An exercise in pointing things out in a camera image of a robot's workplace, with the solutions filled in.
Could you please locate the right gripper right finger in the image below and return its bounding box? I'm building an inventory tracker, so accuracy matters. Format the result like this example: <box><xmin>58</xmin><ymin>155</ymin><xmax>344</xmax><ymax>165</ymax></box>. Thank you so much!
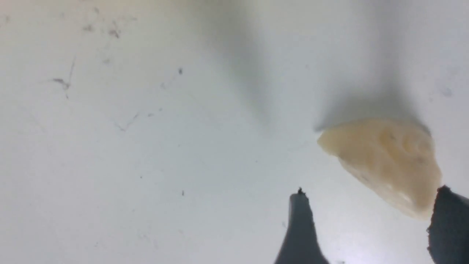
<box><xmin>427</xmin><ymin>185</ymin><xmax>469</xmax><ymax>264</ymax></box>

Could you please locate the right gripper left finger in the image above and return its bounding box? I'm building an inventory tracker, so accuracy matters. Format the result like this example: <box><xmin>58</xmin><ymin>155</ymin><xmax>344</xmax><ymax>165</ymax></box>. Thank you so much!
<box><xmin>275</xmin><ymin>187</ymin><xmax>329</xmax><ymax>264</ymax></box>

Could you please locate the white dumpling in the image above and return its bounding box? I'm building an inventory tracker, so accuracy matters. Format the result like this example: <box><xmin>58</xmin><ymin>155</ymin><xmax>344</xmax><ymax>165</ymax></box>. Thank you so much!
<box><xmin>317</xmin><ymin>118</ymin><xmax>442</xmax><ymax>220</ymax></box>

